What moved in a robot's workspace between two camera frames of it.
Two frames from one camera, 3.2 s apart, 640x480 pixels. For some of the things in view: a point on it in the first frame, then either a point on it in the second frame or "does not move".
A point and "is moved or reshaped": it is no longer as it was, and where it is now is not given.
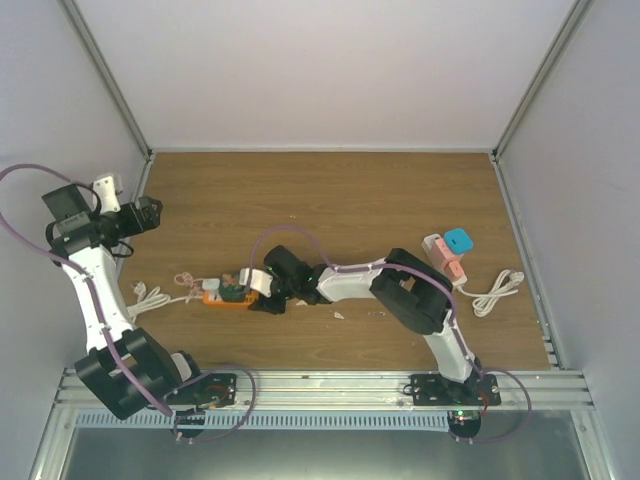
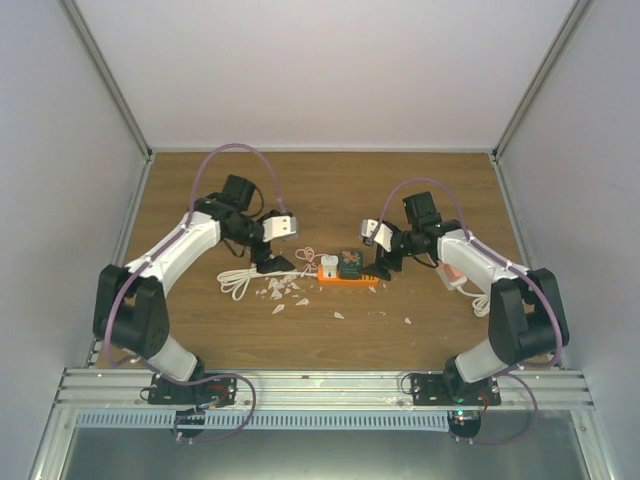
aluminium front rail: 352,390 does not move
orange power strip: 250,299 is moved or reshaped
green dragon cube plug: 230,289 -> 351,264
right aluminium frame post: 567,31 does not move
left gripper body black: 134,225 -> 259,255
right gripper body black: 280,306 -> 383,259
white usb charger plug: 211,283 -> 329,266
